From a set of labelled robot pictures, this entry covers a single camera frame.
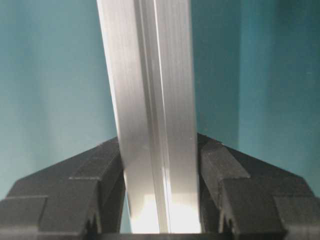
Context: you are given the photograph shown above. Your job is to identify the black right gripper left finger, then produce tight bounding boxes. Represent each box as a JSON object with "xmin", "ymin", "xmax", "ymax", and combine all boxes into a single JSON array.
[{"xmin": 0, "ymin": 138, "xmax": 125, "ymax": 240}]

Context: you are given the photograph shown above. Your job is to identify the teal table mat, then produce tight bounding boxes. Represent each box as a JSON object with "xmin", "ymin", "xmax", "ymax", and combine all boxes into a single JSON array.
[{"xmin": 0, "ymin": 0, "xmax": 320, "ymax": 197}]

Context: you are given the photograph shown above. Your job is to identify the silver aluminium extrusion rail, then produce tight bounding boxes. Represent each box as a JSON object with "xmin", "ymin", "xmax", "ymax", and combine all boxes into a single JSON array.
[{"xmin": 97, "ymin": 0, "xmax": 202, "ymax": 234}]

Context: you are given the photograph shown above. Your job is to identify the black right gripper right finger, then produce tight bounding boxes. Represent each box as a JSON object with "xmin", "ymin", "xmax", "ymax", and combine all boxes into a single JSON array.
[{"xmin": 197, "ymin": 134, "xmax": 320, "ymax": 240}]

